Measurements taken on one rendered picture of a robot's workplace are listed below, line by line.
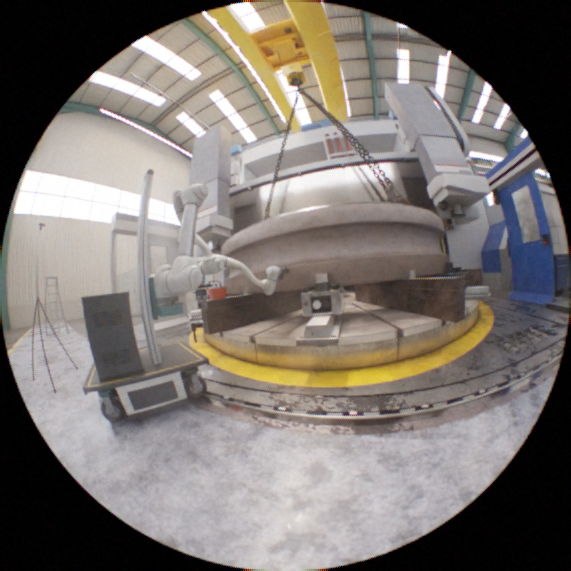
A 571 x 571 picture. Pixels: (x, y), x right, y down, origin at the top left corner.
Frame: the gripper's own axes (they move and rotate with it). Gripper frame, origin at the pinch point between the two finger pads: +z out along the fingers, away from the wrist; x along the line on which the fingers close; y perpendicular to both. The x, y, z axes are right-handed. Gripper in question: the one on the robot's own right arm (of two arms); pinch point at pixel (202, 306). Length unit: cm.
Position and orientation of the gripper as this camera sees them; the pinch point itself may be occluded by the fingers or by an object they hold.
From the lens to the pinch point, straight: 155.4
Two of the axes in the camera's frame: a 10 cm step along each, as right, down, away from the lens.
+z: 1.1, 9.9, 0.2
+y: -6.7, 0.9, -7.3
